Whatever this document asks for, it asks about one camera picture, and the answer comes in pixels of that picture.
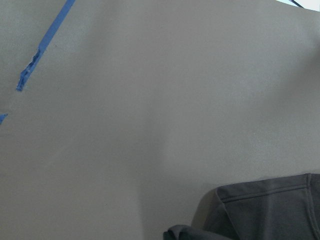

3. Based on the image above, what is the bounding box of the dark brown t-shirt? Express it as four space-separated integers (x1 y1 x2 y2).
163 173 320 240

